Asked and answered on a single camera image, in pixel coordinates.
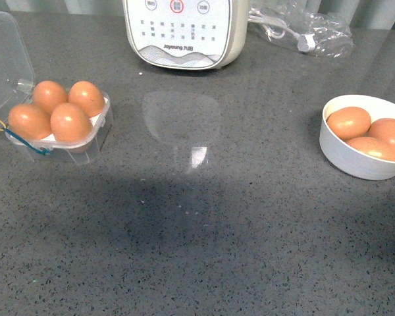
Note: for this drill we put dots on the clear plastic bag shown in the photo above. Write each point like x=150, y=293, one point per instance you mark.
x=289, y=25

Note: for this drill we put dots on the clear plastic egg box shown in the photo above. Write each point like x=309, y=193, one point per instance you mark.
x=17, y=82

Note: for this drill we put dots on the white round bowl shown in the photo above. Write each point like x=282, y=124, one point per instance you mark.
x=346, y=158

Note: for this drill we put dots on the yellow blue rubber band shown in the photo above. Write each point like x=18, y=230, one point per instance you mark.
x=3, y=128

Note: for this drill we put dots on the brown egg bowl front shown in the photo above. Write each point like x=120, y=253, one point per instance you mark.
x=373, y=147

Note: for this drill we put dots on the white Joyoung blender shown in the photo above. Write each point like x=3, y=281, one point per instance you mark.
x=187, y=34

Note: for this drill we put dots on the brown egg bowl right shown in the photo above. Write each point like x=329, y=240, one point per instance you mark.
x=383, y=129

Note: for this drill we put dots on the brown egg bowl left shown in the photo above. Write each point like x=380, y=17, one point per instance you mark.
x=349, y=122

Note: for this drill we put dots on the brown egg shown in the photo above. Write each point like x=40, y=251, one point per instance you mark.
x=69, y=123
x=29, y=122
x=48, y=95
x=88, y=97

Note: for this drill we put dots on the brown egg bowl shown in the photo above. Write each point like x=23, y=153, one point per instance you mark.
x=383, y=129
x=373, y=147
x=349, y=122

